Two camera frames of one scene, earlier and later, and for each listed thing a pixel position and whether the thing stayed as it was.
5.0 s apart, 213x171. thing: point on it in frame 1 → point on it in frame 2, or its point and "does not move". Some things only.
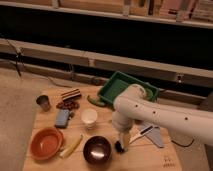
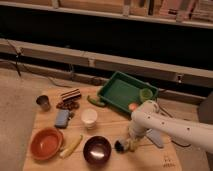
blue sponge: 62,118 does not move
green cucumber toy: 96,101 does not move
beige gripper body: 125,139 → 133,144
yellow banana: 72,147 does not move
